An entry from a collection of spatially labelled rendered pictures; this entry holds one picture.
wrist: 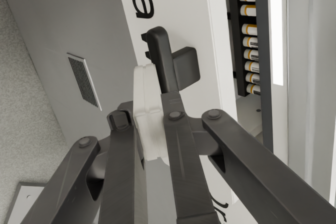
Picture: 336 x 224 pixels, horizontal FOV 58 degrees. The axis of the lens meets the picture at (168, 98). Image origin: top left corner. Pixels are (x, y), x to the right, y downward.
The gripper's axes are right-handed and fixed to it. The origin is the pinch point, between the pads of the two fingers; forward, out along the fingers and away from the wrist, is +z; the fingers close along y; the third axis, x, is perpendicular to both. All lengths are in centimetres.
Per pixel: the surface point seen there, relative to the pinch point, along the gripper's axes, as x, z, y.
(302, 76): -2.6, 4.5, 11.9
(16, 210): -65, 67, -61
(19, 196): -61, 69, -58
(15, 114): -33, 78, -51
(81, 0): 2.9, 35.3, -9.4
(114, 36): -2.4, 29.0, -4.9
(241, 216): -22.2, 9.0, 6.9
